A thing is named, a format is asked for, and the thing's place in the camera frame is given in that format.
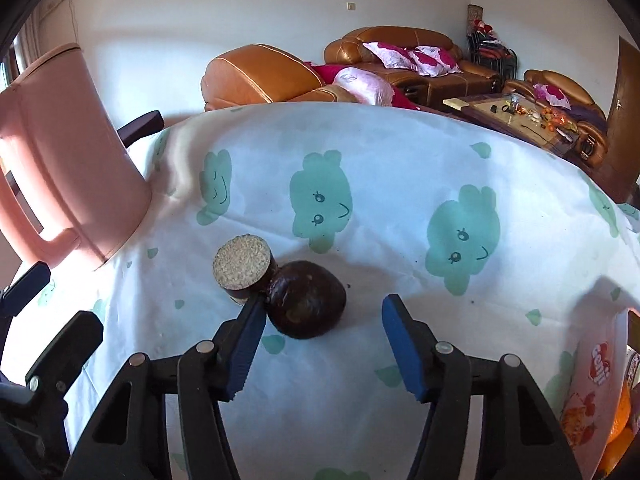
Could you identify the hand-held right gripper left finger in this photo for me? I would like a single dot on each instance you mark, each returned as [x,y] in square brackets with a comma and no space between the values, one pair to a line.
[245,355]

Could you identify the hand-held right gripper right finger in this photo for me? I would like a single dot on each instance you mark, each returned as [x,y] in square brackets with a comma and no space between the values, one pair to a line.
[405,350]

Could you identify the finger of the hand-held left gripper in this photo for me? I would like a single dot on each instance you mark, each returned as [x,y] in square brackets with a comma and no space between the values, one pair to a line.
[65,345]
[25,285]

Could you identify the dark purple passion fruit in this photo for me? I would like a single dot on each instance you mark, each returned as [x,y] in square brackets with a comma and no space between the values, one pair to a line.
[310,297]

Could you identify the pink tin box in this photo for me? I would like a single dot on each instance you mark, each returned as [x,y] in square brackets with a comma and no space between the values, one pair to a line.
[597,360]

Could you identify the pink plastic pitcher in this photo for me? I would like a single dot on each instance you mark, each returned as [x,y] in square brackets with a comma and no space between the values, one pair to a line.
[65,135]

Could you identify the dark wooden chair back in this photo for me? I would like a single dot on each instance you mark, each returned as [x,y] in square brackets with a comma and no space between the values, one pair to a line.
[142,127]

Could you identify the white cloud-print tablecloth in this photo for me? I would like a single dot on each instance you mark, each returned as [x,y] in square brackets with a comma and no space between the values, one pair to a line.
[390,150]

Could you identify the wooden coffee table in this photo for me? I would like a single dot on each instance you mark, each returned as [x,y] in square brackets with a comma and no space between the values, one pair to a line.
[490,117]

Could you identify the light pink cushion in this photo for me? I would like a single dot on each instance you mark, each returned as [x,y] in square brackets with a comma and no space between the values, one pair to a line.
[365,85]

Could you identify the pink flowered pillow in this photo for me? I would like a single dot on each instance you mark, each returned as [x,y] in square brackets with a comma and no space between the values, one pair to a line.
[390,55]
[425,64]
[445,57]
[552,95]

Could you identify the red blanket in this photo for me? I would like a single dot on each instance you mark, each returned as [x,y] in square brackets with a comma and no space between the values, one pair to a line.
[325,72]

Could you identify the dark purple blanket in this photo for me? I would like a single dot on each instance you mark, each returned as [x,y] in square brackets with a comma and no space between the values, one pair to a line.
[585,112]

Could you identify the stacked dark chairs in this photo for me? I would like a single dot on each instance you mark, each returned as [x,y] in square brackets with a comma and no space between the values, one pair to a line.
[492,55]

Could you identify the long brown leather sofa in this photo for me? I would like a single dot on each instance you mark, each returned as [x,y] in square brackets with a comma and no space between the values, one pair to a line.
[400,35]

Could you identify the brown wooden door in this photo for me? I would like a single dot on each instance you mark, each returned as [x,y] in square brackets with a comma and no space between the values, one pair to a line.
[625,110]

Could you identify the tall patterned floor vase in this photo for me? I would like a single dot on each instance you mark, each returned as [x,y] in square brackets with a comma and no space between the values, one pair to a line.
[475,12]

